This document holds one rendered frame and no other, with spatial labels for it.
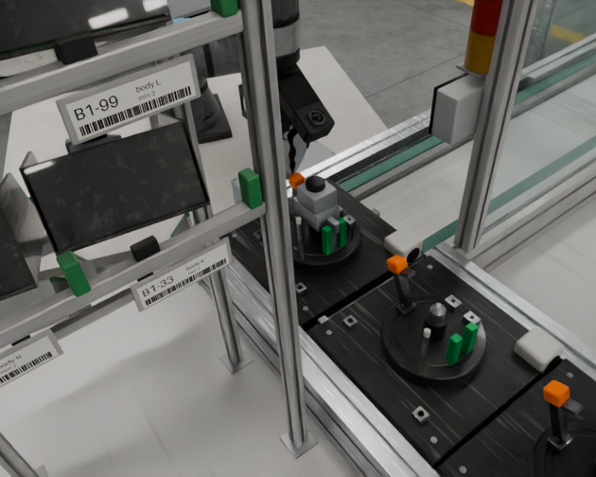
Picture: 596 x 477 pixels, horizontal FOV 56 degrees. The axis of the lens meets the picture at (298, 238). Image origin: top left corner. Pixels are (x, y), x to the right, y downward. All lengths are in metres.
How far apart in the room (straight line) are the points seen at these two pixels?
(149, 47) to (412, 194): 0.80
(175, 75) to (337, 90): 1.19
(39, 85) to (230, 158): 0.99
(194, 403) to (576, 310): 0.64
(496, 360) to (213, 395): 0.41
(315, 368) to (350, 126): 0.76
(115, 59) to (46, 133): 1.22
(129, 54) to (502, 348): 0.62
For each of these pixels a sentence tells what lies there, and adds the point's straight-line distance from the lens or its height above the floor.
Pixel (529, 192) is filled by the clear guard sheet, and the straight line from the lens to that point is 1.02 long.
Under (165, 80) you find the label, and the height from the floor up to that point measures 1.45.
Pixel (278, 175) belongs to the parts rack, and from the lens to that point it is 0.46.
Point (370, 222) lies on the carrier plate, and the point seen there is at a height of 0.97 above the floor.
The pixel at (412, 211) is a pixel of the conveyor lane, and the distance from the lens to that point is 1.06.
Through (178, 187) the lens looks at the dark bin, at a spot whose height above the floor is 1.33.
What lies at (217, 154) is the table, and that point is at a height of 0.86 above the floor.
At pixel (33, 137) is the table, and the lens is 1.57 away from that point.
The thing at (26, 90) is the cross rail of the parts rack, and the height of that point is 1.47.
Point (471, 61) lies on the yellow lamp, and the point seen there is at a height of 1.27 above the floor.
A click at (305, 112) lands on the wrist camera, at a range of 0.76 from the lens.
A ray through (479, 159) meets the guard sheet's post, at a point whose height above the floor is 1.13.
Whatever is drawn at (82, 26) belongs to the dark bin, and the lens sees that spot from 0.40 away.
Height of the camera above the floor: 1.61
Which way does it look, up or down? 44 degrees down
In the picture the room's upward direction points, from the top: 4 degrees counter-clockwise
